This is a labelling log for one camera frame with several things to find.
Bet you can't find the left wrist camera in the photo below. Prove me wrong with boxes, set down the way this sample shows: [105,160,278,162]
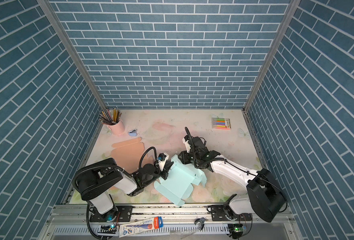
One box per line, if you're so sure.
[157,153,169,172]

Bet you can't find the clear box of markers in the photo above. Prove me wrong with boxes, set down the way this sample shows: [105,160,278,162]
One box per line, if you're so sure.
[212,118,231,130]

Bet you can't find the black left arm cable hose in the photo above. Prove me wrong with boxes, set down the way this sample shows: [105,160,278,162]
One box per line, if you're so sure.
[71,146,159,193]

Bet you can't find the aluminium left corner post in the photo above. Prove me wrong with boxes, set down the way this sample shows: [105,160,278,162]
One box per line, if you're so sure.
[37,0,107,109]

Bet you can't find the light blue small stapler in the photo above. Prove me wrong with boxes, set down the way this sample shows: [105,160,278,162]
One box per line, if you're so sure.
[128,129,137,137]

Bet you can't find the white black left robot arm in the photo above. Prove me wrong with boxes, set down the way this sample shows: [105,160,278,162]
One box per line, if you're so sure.
[72,154,173,215]

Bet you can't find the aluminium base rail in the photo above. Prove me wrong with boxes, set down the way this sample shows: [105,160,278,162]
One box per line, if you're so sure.
[38,203,302,240]

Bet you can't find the flat pink paper box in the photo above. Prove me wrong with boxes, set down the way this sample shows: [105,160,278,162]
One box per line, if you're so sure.
[110,137,151,174]

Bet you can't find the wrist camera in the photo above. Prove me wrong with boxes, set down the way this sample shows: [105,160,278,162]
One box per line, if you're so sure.
[183,136,192,153]
[157,153,169,172]

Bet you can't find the blue red white packet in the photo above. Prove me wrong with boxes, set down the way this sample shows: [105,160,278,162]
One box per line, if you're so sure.
[119,217,163,238]

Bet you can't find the aluminium corner post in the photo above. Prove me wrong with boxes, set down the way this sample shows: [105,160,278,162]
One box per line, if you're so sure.
[244,0,301,114]
[37,0,107,109]

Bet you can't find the aluminium right corner post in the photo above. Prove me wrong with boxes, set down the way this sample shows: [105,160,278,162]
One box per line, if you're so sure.
[244,0,301,114]

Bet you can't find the small metal clip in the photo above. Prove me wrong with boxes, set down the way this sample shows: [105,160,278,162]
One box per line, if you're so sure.
[194,217,207,231]

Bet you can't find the pink metal pencil bucket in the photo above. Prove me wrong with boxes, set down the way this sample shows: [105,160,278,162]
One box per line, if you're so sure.
[107,120,125,136]

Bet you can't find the light teal paper box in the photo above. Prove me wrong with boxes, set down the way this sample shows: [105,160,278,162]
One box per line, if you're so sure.
[154,155,207,207]

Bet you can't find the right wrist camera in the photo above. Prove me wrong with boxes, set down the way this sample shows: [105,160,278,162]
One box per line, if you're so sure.
[183,136,192,153]

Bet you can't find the bundle of coloured pencils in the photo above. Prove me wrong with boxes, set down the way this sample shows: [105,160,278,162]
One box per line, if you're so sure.
[98,108,121,126]

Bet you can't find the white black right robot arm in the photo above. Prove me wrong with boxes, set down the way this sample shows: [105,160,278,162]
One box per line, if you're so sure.
[178,134,287,223]

